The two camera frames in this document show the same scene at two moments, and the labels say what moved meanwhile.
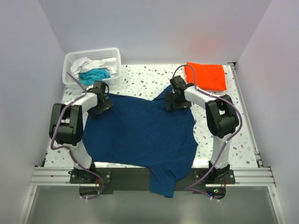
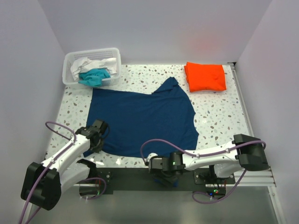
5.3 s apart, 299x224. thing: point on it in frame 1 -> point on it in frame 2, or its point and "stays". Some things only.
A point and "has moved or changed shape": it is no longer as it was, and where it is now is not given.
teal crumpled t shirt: x=88 y=78 stays
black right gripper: x=169 y=96 -> x=171 y=179
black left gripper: x=107 y=105 -> x=98 y=149
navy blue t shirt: x=136 y=131 has moved or changed shape
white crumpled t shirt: x=87 y=64 stays
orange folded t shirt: x=208 y=77 stays
